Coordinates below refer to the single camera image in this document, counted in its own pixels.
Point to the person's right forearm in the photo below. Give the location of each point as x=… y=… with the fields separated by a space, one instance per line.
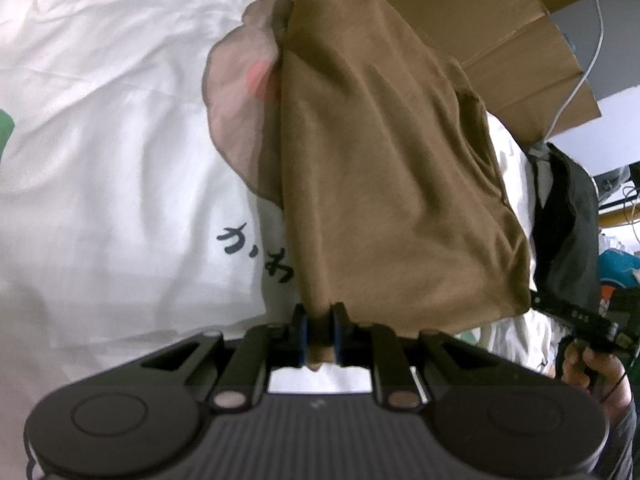
x=625 y=440

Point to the large flattened cardboard sheet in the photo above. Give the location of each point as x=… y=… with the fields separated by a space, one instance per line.
x=475 y=20

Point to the white charger plug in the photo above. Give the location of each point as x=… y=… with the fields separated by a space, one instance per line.
x=540 y=150

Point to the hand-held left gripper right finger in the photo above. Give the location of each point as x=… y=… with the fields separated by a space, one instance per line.
x=337 y=340

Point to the folded black garment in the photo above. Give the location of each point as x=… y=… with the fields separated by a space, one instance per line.
x=570 y=220

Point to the yellow metal frame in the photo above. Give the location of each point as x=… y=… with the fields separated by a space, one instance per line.
x=620 y=219

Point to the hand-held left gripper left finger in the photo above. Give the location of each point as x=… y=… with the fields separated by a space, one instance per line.
x=301 y=340

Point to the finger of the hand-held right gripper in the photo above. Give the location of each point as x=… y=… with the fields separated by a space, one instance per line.
x=570 y=309

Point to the person's right hand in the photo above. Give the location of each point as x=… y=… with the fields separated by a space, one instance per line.
x=607 y=375

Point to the white bear print bed sheet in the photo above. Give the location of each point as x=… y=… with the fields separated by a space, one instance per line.
x=125 y=135

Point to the brown printed t-shirt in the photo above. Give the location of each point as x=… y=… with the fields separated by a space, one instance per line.
x=375 y=160

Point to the teal bag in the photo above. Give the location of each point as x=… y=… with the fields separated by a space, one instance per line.
x=617 y=270

